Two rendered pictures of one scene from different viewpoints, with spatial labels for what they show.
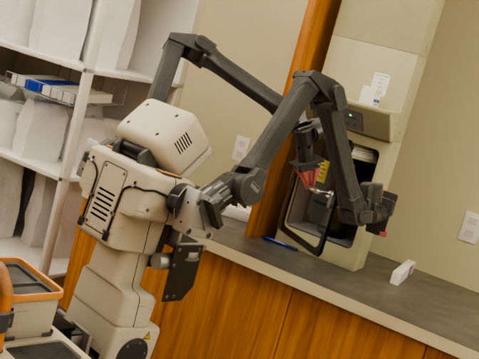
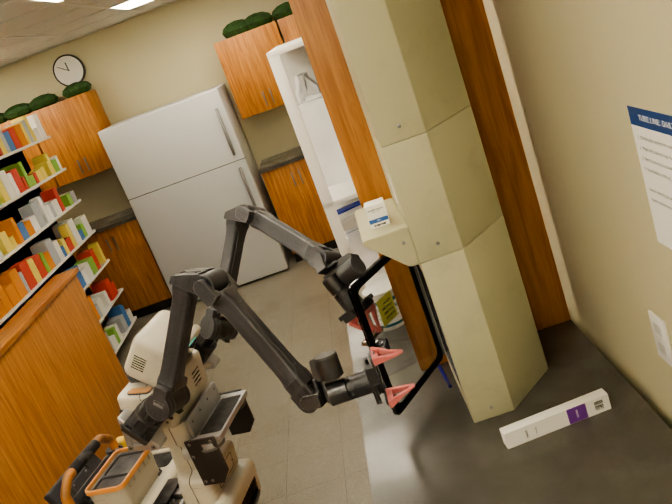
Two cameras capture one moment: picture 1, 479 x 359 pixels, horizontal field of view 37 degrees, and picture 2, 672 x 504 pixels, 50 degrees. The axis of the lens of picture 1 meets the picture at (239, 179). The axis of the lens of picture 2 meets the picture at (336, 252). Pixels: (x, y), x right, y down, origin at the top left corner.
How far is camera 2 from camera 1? 251 cm
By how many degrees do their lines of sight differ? 64
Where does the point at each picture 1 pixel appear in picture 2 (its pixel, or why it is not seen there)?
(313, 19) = (339, 126)
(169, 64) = (227, 245)
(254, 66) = not seen: hidden behind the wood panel
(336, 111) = (218, 303)
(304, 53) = (353, 166)
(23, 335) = not seen: outside the picture
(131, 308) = (186, 491)
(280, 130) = (169, 343)
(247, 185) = (150, 404)
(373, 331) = not seen: outside the picture
